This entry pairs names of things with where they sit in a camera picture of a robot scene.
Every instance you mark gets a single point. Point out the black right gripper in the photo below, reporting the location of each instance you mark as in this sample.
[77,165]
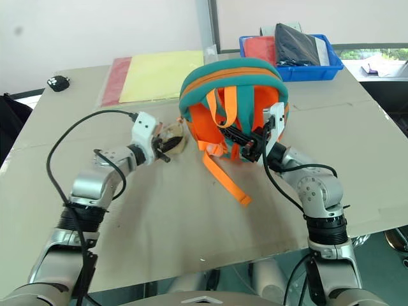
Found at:
[255,150]

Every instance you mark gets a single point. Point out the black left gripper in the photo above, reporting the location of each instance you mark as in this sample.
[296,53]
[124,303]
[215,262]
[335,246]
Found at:
[158,146]

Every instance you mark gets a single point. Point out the orange and teal backpack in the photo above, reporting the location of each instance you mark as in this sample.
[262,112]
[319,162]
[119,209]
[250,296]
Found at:
[223,71]

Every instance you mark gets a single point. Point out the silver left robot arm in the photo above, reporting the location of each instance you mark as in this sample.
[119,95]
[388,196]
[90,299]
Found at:
[92,181]

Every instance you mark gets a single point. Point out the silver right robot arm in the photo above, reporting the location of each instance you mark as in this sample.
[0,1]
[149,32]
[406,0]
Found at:
[315,188]

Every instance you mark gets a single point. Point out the brown cardboard table cover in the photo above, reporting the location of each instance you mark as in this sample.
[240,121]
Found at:
[178,207]

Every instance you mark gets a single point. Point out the yellow plastic folder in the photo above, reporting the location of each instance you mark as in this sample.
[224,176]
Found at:
[159,76]

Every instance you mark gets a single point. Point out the red plastic sheet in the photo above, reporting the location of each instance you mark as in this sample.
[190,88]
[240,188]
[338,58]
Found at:
[114,83]

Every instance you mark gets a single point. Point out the small clear plastic bag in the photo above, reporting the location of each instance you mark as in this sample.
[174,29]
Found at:
[210,53]

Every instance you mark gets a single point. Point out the blue plastic bin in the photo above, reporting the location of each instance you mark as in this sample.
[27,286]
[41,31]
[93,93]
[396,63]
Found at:
[306,73]

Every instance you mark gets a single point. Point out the black fabric bag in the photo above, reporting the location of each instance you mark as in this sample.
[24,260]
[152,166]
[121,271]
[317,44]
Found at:
[293,44]

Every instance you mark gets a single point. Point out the grey white flat package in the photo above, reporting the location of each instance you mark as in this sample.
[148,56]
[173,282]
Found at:
[322,49]

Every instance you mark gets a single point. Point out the small black paw-print pouch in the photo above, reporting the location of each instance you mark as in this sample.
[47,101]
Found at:
[59,84]

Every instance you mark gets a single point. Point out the grey robot body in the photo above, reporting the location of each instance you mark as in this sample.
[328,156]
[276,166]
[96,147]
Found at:
[271,280]

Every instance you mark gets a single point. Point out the small purple white object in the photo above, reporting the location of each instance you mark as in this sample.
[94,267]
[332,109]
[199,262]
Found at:
[371,69]

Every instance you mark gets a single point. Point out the brown round stool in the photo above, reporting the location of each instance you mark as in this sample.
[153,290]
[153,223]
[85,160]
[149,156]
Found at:
[397,243]

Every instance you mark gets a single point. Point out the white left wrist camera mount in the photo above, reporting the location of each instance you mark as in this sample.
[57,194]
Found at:
[145,126]

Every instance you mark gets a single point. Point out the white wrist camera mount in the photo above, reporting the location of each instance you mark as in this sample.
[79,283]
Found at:
[145,126]
[277,118]

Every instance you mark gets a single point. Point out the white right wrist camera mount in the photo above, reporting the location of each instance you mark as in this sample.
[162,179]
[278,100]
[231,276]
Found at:
[277,118]

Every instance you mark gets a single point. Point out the dark window frame post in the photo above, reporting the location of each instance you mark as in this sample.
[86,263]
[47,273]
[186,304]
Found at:
[214,25]

